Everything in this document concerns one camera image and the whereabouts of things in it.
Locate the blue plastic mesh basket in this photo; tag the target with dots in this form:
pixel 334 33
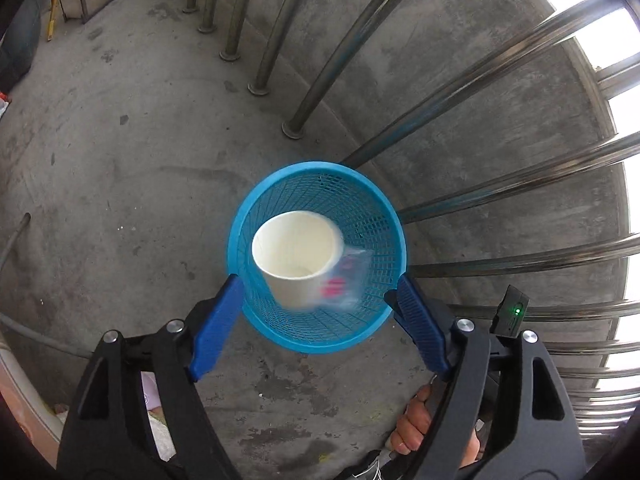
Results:
pixel 360 200

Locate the row of steel railing bars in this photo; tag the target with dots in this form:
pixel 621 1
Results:
pixel 525 177

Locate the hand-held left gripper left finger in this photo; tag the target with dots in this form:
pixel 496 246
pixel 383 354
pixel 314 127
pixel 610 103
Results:
pixel 220 320

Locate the yellow stick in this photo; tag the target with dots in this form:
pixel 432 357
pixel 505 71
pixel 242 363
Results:
pixel 52 20

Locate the clear plastic wrapper red print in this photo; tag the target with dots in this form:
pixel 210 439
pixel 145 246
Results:
pixel 347 285

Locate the person's right hand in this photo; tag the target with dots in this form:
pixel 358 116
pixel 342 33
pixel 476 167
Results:
pixel 412 427

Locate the white paper cup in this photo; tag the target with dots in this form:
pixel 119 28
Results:
pixel 295 245

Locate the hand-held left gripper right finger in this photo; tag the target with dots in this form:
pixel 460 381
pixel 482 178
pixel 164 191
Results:
pixel 417 320

